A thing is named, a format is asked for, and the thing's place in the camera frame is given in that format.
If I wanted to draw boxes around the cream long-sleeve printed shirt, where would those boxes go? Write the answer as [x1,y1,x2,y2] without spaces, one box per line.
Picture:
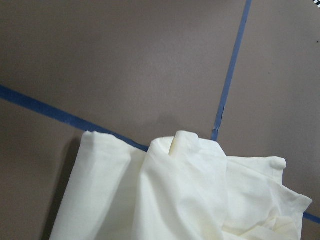
[50,131,312,240]

